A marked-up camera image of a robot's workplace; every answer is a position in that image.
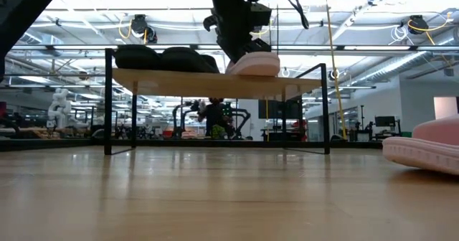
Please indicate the black slide sandal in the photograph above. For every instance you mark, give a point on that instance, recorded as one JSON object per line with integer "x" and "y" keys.
{"x": 136, "y": 58}
{"x": 186, "y": 60}

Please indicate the small black monitor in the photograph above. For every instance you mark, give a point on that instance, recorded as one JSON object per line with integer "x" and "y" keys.
{"x": 385, "y": 121}

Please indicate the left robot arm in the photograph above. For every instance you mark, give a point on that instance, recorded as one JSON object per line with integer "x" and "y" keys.
{"x": 21, "y": 8}

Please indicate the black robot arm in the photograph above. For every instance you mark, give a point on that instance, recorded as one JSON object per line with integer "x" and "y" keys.
{"x": 183, "y": 121}
{"x": 242, "y": 121}

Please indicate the black metal rig frame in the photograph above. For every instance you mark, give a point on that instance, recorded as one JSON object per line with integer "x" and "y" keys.
{"x": 54, "y": 145}

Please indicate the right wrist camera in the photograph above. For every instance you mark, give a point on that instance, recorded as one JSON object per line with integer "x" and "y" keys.
{"x": 261, "y": 15}

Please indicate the pink slide sandal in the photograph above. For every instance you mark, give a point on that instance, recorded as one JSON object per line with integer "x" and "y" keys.
{"x": 258, "y": 66}
{"x": 423, "y": 155}

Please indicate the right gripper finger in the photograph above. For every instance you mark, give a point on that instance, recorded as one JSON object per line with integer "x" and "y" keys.
{"x": 233, "y": 49}
{"x": 258, "y": 46}

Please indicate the person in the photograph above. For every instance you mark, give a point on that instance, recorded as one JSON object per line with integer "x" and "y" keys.
{"x": 214, "y": 117}

